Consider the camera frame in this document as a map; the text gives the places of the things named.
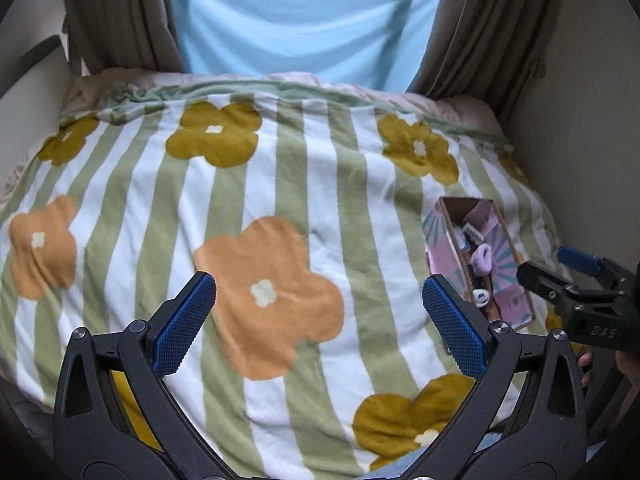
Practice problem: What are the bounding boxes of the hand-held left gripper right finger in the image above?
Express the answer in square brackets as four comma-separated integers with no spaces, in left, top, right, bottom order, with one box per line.
[420,274,587,480]

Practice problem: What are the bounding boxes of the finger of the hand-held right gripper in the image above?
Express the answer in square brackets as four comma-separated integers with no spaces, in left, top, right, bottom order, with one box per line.
[557,246,640,301]
[517,261,626,311]

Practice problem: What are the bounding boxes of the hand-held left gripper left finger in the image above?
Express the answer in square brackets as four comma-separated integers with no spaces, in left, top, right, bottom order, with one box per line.
[52,271,221,480]

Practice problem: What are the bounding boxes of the pink fluffy scrunchie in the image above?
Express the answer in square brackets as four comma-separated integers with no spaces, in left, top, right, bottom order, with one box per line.
[471,242,497,270]

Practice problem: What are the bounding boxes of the pink and teal cardboard box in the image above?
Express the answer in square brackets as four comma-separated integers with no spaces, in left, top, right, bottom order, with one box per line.
[422,197,537,332]

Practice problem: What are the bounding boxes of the person's right hand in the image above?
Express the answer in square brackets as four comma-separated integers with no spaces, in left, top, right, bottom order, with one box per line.
[578,349,640,411]

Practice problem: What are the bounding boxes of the striped floral blanket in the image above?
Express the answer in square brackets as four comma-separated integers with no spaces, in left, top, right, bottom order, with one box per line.
[0,82,561,476]

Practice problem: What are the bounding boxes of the brown curtain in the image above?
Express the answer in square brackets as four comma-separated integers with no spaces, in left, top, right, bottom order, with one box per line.
[407,0,566,121]
[60,0,188,76]

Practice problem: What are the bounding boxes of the light blue curtain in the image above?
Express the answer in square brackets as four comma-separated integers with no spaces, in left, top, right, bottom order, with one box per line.
[167,0,446,93]

